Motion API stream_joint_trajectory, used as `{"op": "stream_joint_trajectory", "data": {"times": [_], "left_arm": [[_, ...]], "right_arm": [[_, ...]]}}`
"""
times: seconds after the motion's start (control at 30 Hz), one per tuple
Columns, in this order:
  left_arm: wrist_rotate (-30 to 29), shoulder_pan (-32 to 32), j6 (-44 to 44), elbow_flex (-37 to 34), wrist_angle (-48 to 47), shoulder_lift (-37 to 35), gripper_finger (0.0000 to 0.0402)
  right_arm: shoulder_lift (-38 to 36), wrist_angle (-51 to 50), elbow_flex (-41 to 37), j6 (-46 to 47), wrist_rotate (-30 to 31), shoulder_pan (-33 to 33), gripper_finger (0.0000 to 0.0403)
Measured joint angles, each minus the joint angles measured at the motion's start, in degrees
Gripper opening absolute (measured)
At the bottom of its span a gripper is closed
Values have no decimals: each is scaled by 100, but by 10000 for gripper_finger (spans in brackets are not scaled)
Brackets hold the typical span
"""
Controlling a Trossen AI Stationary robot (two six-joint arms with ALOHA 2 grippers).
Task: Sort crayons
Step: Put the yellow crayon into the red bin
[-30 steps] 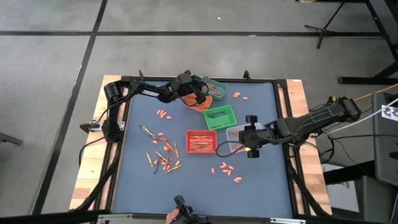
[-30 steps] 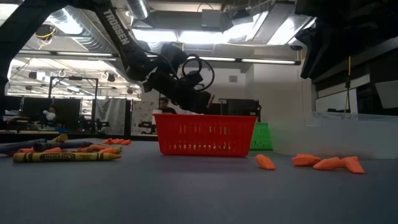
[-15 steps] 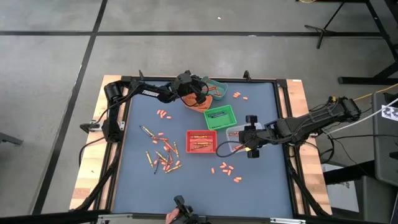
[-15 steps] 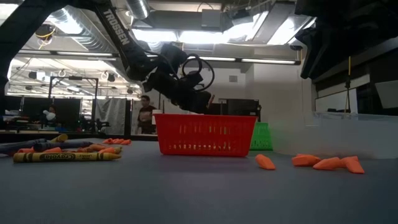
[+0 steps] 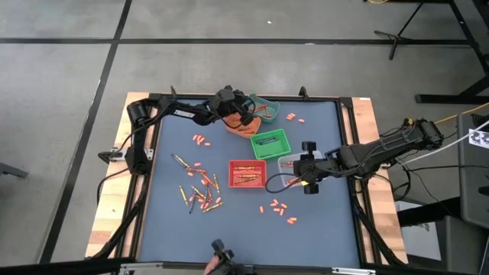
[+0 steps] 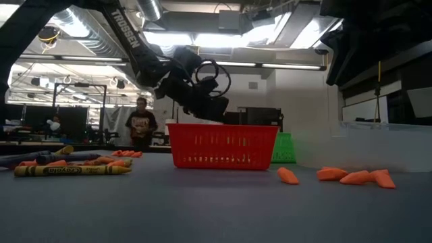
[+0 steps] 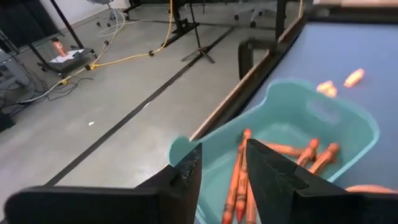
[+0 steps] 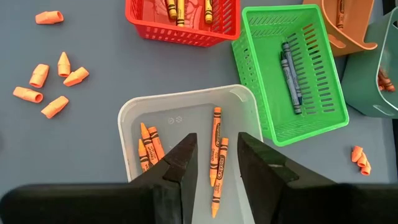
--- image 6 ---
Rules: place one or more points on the white paper cup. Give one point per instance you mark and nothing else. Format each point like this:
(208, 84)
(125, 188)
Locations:
(170, 121)

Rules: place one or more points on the large black monitor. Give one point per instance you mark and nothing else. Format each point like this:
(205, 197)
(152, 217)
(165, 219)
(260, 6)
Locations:
(263, 116)

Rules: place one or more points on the silver ceiling duct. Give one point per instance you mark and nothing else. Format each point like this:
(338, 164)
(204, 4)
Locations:
(84, 27)

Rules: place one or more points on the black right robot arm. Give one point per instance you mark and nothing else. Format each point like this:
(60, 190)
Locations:
(398, 20)

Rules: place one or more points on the yellow crayon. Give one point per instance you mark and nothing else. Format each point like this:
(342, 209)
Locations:
(67, 170)
(65, 150)
(128, 162)

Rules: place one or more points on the ceiling strip light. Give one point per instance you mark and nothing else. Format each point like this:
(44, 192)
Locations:
(287, 66)
(84, 59)

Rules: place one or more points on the blue crayon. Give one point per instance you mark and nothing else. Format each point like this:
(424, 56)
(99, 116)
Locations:
(20, 158)
(67, 158)

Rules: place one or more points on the clear plastic container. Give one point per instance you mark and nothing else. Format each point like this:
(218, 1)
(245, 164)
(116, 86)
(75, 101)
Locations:
(364, 148)

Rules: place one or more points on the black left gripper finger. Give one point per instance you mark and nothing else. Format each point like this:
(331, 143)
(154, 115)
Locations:
(216, 109)

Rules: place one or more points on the grey ceiling box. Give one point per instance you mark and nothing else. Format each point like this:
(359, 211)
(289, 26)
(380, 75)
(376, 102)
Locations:
(229, 21)

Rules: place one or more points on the black station frame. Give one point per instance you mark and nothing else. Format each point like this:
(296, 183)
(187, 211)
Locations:
(79, 85)

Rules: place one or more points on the orange crayon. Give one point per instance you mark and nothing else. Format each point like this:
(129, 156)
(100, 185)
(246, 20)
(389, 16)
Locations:
(99, 160)

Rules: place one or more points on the grey hanging cloth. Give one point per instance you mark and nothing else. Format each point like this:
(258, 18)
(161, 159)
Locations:
(113, 125)

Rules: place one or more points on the small black monitor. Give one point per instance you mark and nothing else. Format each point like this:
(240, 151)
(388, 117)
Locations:
(236, 119)

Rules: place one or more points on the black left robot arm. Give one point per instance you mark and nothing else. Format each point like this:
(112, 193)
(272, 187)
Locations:
(135, 44)

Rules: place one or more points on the red plastic basket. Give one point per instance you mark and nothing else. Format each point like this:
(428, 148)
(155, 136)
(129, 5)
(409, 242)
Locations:
(222, 148)

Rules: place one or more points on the white desk lamp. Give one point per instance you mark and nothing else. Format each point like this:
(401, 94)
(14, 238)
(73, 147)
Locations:
(54, 126)

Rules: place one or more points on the grey wall vent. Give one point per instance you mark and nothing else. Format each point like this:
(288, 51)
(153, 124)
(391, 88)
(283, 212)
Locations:
(253, 85)

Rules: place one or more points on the white wall board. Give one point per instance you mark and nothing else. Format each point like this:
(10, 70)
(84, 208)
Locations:
(364, 109)

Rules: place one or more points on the green plastic basket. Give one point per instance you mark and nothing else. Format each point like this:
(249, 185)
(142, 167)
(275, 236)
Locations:
(284, 148)

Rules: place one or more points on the person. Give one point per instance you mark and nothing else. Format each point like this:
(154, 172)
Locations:
(141, 125)
(59, 121)

